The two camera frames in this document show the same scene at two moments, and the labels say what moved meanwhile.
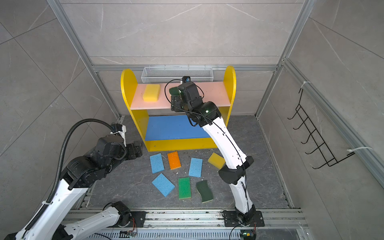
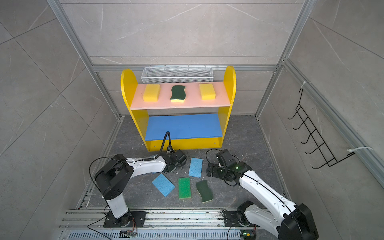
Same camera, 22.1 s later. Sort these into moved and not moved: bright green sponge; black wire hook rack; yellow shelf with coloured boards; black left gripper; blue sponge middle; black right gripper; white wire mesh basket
Moved: black right gripper; black left gripper
Not moved: black wire hook rack; white wire mesh basket; blue sponge middle; bright green sponge; yellow shelf with coloured boards
